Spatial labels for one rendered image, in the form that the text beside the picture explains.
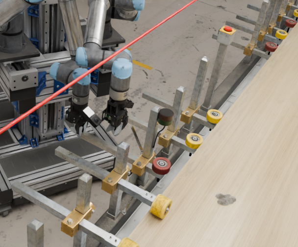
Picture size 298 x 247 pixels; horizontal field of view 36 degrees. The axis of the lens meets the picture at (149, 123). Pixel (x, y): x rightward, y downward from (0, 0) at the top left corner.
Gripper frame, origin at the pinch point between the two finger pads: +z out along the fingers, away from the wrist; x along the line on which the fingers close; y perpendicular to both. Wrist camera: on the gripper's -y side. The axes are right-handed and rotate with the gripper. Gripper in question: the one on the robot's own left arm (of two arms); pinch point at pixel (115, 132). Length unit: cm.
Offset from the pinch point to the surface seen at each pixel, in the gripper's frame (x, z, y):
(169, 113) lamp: 17.9, -13.2, -10.4
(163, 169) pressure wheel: 23.4, 10.1, -3.4
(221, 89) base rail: 11, 31, -112
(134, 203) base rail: 15.7, 31.2, 3.0
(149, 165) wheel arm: 15.6, 14.6, -6.0
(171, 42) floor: -94, 100, -273
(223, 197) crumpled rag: 51, 10, -4
